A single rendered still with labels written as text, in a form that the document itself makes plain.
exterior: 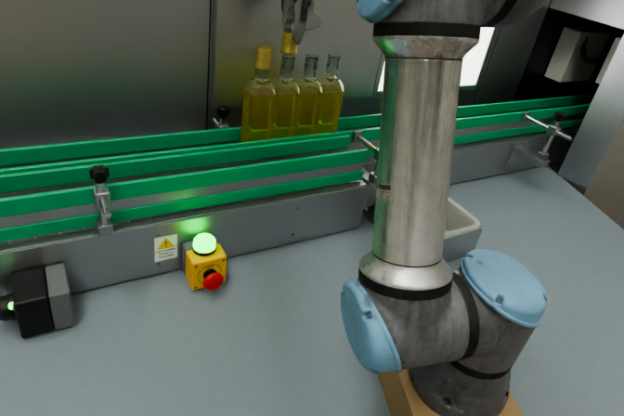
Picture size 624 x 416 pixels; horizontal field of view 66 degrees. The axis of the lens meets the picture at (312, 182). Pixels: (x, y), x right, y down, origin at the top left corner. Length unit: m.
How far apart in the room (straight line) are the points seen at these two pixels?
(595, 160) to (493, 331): 1.17
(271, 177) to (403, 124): 0.51
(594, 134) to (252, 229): 1.16
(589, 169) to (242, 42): 1.18
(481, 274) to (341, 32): 0.78
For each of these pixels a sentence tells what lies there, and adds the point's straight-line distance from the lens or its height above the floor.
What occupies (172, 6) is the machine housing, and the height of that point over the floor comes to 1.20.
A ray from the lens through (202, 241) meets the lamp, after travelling 0.94.
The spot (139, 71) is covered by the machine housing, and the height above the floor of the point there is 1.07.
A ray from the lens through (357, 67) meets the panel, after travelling 1.32.
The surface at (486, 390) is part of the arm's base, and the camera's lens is 0.76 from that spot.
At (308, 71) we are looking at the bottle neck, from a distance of 1.08.
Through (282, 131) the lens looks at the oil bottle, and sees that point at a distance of 1.09.
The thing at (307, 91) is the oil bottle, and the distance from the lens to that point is 1.08.
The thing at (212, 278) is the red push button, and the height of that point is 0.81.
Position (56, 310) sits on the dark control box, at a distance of 0.92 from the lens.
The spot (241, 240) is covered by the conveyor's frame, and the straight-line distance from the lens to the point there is 1.04.
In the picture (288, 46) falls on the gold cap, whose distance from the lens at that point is 1.03.
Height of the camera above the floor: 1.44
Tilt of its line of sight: 30 degrees down
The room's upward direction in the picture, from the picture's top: 10 degrees clockwise
